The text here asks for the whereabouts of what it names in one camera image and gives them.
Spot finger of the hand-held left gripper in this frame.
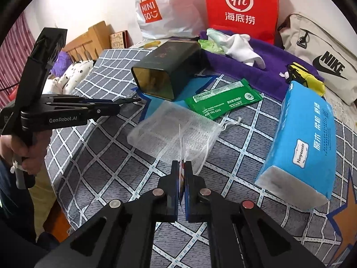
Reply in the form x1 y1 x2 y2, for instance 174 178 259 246
49 95 143 107
56 102 121 117

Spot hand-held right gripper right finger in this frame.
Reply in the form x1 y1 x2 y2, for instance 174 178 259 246
184 160 327 268

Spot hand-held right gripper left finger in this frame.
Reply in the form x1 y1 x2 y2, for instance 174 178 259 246
35 160 180 268

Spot thin white packet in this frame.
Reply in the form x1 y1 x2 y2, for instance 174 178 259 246
178 123 187 210

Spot white mesh drawstring bag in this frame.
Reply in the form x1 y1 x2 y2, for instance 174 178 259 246
127 100 242 175

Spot dark green tin box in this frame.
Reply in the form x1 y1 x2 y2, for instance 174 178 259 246
131 40 202 101

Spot blue tissue pack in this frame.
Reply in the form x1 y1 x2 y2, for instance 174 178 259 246
255 81 336 208

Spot person's left hand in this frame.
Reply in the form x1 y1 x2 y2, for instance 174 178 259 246
0 134 53 175

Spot white spotted pillow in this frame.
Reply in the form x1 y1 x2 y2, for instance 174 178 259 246
57 61 94 94

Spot pink striped curtain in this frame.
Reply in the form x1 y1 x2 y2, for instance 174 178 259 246
0 14 37 107

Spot purple plush toy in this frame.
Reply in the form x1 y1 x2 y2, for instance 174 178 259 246
53 51 73 76

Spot wooden headboard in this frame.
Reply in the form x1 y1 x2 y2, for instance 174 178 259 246
63 21 112 62

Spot green foil packet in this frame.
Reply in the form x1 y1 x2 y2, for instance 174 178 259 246
185 78 263 120

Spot white plastic shopping bag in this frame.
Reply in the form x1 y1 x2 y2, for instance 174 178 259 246
134 0 207 40

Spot light green wipes packet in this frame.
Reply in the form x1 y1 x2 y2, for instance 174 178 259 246
199 39 226 55

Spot pale green cloth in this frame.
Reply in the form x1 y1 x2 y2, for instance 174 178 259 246
206 28 235 48

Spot purple towel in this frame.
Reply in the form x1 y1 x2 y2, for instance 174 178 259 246
199 29 325 101

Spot person's dark trousers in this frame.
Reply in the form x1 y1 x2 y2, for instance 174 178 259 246
0 156 70 268

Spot white sock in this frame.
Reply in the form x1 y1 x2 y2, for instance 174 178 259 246
223 33 267 69

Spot yellow and black pouch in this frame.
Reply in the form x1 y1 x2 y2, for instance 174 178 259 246
279 63 325 97

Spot red paper shopping bag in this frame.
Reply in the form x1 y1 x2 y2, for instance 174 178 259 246
202 0 279 45

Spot beige fabric bag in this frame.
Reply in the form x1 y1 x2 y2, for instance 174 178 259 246
275 13 357 105

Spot small wooden picture frame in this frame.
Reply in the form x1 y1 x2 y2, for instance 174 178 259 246
109 31 129 49

